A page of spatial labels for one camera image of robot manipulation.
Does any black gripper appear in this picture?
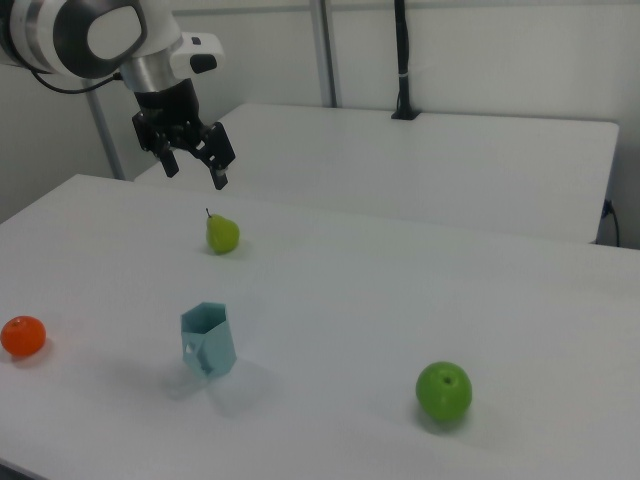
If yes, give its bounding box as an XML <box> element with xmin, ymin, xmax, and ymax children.
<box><xmin>131</xmin><ymin>78</ymin><xmax>237</xmax><ymax>192</ymax></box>

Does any light blue faceted mug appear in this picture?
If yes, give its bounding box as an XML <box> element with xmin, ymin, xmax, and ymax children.
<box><xmin>179</xmin><ymin>300</ymin><xmax>238</xmax><ymax>382</ymax></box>

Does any yellow-green pear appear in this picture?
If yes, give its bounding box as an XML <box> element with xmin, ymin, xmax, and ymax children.
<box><xmin>204</xmin><ymin>207</ymin><xmax>241</xmax><ymax>256</ymax></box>

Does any white side table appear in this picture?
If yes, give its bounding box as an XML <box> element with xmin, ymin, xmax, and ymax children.
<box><xmin>132</xmin><ymin>102</ymin><xmax>621</xmax><ymax>245</ymax></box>

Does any orange mandarin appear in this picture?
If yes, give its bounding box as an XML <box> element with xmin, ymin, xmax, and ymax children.
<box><xmin>0</xmin><ymin>315</ymin><xmax>47</xmax><ymax>358</ymax></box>

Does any green apple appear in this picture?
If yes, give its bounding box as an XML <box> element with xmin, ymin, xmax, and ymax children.
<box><xmin>415</xmin><ymin>361</ymin><xmax>474</xmax><ymax>422</ymax></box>

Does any white partition frame post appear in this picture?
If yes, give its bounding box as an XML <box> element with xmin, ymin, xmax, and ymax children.
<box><xmin>308</xmin><ymin>0</ymin><xmax>347</xmax><ymax>109</ymax></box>
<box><xmin>86</xmin><ymin>92</ymin><xmax>127</xmax><ymax>182</ymax></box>

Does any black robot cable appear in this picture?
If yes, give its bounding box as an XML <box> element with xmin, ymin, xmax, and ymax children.
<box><xmin>26</xmin><ymin>63</ymin><xmax>124</xmax><ymax>95</ymax></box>

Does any black camera pole with base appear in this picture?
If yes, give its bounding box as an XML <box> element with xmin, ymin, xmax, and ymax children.
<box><xmin>390</xmin><ymin>0</ymin><xmax>421</xmax><ymax>122</ymax></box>

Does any black wall power cable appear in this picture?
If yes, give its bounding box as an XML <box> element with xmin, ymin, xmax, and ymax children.
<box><xmin>602</xmin><ymin>198</ymin><xmax>622</xmax><ymax>248</ymax></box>

